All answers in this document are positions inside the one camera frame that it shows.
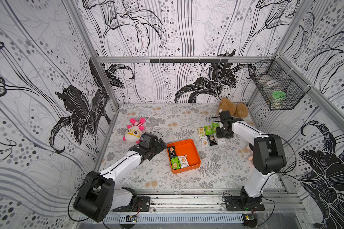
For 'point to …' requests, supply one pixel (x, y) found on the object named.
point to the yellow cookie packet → (201, 130)
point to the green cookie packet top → (208, 130)
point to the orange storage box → (186, 147)
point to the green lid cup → (277, 95)
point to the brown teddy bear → (239, 110)
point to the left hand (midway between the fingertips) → (163, 150)
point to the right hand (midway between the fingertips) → (222, 133)
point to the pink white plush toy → (134, 131)
